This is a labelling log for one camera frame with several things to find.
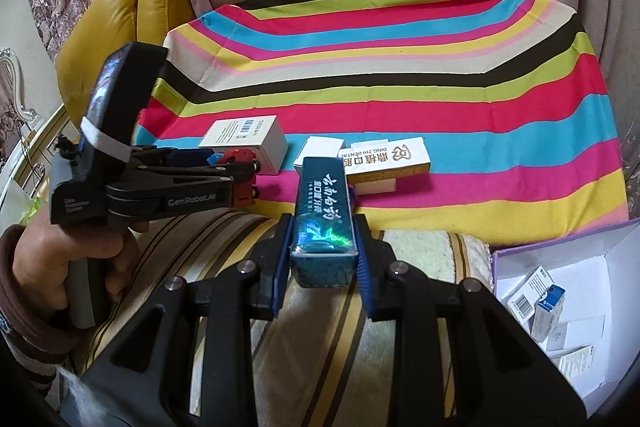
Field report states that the red toy car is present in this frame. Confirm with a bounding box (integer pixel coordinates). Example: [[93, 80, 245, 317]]
[[207, 147, 262, 207]]

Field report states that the teal toothpaste box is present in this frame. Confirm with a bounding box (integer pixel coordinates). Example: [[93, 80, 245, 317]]
[[291, 156, 358, 288]]

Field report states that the white gold dental box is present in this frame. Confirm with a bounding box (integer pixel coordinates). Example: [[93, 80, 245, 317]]
[[338, 136, 431, 184]]

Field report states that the blue white medicine box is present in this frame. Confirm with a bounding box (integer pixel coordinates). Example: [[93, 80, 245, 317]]
[[530, 284, 565, 343]]

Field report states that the person's left hand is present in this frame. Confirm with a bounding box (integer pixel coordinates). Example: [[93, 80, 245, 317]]
[[12, 205, 150, 312]]

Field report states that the small white cube box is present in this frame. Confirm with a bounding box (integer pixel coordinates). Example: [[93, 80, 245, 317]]
[[293, 135, 345, 171]]

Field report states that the paper slip in box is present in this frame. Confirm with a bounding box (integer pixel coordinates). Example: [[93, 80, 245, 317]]
[[551, 346, 594, 381]]

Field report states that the white barcode medicine box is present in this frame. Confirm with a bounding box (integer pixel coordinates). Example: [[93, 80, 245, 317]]
[[506, 265, 553, 324]]

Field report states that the purple white cardboard box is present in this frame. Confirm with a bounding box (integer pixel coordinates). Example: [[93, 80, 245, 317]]
[[494, 219, 639, 415]]

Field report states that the yellow leather sofa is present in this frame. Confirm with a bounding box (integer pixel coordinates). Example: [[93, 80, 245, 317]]
[[55, 0, 195, 127]]

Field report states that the striped colourful cloth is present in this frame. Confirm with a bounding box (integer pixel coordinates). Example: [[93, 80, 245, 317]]
[[134, 0, 628, 245]]

